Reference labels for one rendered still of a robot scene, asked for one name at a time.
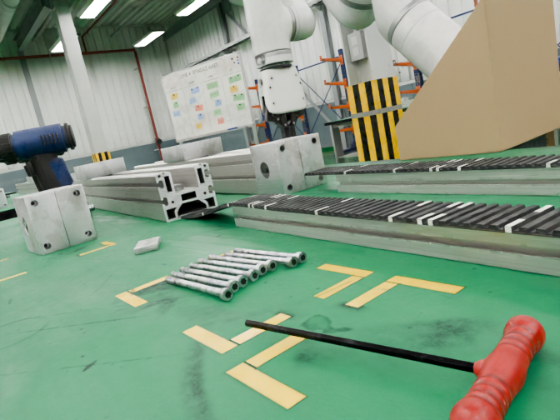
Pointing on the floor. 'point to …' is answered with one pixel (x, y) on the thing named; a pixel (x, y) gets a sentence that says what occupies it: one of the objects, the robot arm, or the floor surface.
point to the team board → (209, 99)
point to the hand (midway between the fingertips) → (288, 135)
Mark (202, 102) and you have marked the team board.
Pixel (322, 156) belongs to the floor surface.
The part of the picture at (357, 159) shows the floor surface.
